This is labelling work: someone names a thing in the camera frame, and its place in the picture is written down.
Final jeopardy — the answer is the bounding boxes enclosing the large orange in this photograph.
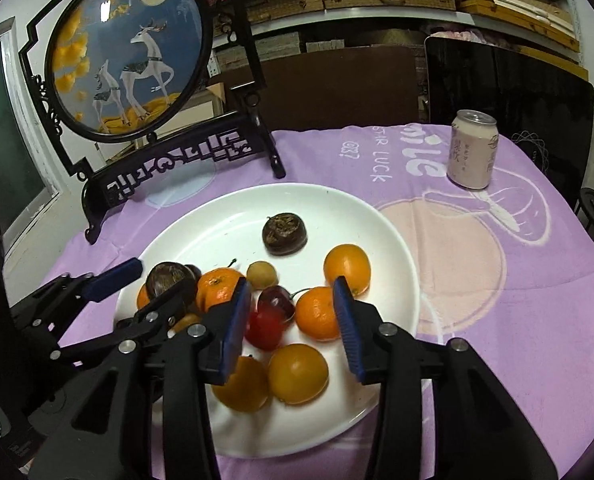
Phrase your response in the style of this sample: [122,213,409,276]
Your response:
[136,285,151,310]

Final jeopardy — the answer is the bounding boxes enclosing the small orange citrus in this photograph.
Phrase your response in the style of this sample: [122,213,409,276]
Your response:
[295,286,340,342]

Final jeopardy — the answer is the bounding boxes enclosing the dark purple plum with stem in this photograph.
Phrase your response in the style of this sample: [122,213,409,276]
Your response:
[257,285,308,324]

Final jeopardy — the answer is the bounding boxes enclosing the purple printed tablecloth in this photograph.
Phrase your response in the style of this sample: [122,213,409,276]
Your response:
[44,124,594,479]

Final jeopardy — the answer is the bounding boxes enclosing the oval orange kumquat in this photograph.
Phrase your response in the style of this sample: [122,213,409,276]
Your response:
[323,244,372,297]

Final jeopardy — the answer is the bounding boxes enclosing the pale pink drink can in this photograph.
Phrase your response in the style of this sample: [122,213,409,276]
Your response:
[447,110,499,191]

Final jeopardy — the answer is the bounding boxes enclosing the round deer embroidery screen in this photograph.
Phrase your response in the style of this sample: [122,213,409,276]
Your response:
[19,0,286,243]

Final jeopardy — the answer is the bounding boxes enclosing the yellow-green tomato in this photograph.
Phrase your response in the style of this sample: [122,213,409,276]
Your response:
[211,356,270,413]
[268,344,329,405]

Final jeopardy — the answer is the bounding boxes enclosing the red cherry tomato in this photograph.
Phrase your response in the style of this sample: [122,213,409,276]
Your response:
[245,310,284,351]

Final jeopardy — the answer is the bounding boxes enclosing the black chair back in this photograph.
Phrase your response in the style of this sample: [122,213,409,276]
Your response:
[424,36,594,206]

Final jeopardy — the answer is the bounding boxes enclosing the wooden shelf with boxes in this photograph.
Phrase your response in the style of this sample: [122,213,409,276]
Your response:
[209,0,587,77]

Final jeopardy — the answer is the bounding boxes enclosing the tan longan fruit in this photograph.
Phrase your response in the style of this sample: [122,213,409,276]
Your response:
[246,261,279,290]

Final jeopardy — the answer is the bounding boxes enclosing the white oval plate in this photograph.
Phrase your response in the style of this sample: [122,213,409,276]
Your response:
[117,183,419,457]

